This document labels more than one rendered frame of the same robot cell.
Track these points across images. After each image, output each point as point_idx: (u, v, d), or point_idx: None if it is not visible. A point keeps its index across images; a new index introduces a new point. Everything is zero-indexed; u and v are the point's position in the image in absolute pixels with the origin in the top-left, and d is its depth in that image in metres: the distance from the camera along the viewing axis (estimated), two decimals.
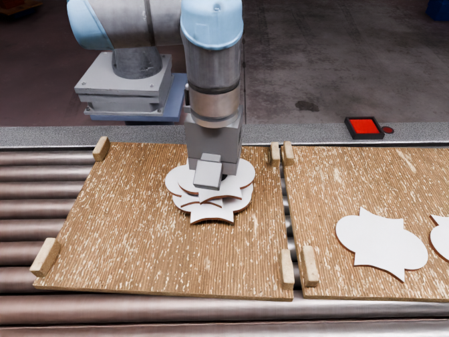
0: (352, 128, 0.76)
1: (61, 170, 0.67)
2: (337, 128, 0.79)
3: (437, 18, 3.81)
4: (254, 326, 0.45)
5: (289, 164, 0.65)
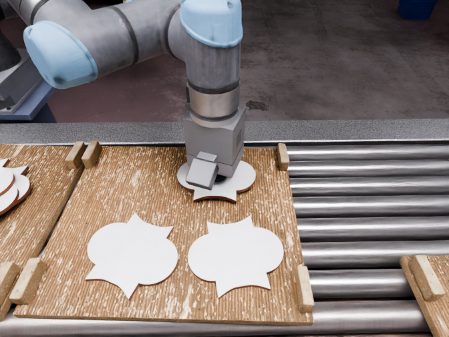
0: None
1: None
2: (177, 126, 0.73)
3: (408, 16, 3.76)
4: None
5: (87, 165, 0.60)
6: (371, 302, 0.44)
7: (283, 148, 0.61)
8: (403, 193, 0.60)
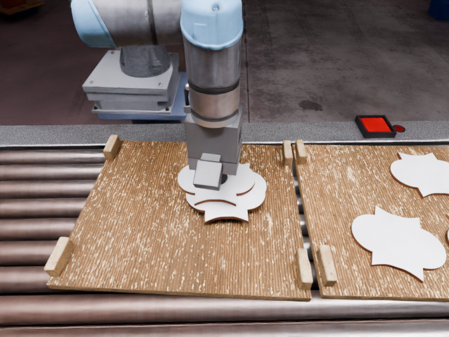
0: (363, 127, 0.75)
1: (71, 168, 0.67)
2: (348, 126, 0.78)
3: (440, 17, 3.81)
4: (272, 326, 0.44)
5: (302, 162, 0.64)
6: None
7: None
8: None
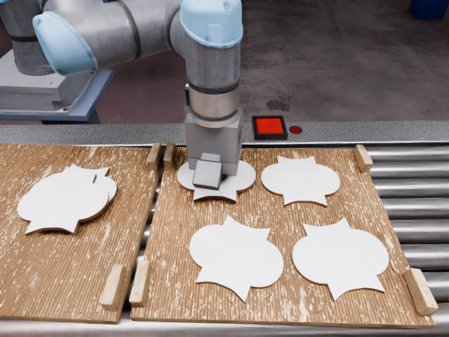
0: (254, 128, 0.70)
1: None
2: (242, 127, 0.73)
3: (421, 16, 3.76)
4: None
5: (168, 166, 0.59)
6: None
7: (363, 149, 0.61)
8: None
